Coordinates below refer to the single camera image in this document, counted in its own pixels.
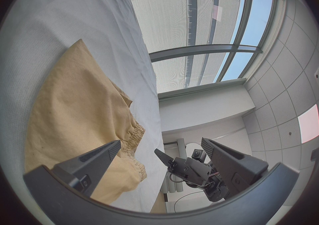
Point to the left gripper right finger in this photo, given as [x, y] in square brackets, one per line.
[234, 166]

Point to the bed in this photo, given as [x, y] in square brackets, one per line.
[74, 15]

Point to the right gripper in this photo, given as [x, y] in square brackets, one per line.
[192, 170]

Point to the tan shorts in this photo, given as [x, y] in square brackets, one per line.
[74, 107]

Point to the window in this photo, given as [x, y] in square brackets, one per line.
[187, 20]

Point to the ceiling light panel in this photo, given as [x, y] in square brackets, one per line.
[309, 124]

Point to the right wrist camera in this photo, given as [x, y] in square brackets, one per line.
[196, 153]

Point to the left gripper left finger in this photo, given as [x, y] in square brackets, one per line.
[87, 169]

